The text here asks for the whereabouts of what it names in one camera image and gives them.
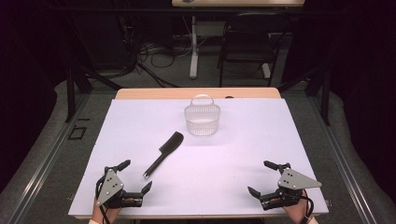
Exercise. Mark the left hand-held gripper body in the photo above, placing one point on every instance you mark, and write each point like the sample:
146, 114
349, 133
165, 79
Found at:
109, 186

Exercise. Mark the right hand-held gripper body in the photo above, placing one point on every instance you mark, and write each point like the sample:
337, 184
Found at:
295, 181

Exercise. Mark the dark brown comb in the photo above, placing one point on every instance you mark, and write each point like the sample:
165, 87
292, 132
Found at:
165, 151

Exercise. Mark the white plastic basket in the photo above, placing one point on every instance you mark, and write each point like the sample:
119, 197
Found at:
202, 118

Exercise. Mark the person's left hand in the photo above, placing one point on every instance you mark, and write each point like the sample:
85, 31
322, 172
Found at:
102, 214

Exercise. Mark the person's right hand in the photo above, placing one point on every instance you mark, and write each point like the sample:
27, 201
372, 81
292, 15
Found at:
297, 213

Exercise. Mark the wooden table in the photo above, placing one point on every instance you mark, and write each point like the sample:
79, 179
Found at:
174, 92

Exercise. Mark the black folding chair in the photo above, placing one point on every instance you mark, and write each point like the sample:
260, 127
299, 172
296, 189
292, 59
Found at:
249, 46

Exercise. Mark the white desk leg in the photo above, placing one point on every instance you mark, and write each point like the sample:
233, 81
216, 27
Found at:
194, 56

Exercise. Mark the light wooden desk top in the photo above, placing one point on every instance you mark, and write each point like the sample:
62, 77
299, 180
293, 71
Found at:
236, 3

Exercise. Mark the black metal frame stand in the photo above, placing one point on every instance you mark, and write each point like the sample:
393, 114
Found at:
325, 93
71, 90

